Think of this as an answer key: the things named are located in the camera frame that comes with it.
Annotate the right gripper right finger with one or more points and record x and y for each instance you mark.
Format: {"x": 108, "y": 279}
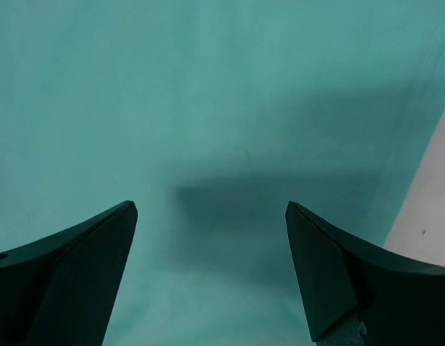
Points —
{"x": 356, "y": 293}

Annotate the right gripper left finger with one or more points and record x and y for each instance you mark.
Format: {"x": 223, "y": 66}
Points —
{"x": 61, "y": 289}

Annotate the teal t-shirt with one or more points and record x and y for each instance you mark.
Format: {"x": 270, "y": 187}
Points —
{"x": 211, "y": 116}

